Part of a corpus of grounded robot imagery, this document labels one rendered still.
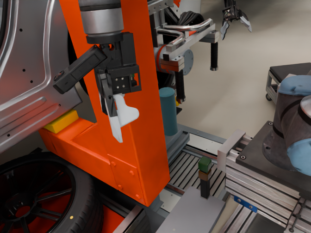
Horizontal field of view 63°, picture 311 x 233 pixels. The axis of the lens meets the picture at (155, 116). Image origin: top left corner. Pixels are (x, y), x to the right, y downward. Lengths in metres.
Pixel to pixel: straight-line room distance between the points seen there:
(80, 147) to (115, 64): 0.66
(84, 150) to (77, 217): 0.26
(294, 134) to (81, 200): 0.87
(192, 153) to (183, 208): 0.82
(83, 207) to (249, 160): 0.69
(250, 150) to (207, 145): 1.12
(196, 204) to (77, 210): 0.48
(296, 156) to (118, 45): 0.40
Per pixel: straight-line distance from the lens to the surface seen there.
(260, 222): 1.40
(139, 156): 0.85
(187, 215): 1.09
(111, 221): 1.35
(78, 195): 1.19
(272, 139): 0.77
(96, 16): 0.48
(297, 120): 0.57
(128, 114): 0.50
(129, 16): 0.68
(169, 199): 1.60
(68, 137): 1.21
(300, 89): 0.65
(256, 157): 0.79
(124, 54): 0.51
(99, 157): 1.05
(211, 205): 1.12
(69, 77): 0.50
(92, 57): 0.50
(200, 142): 1.94
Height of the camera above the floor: 1.36
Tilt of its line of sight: 35 degrees down
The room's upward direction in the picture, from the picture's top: 8 degrees counter-clockwise
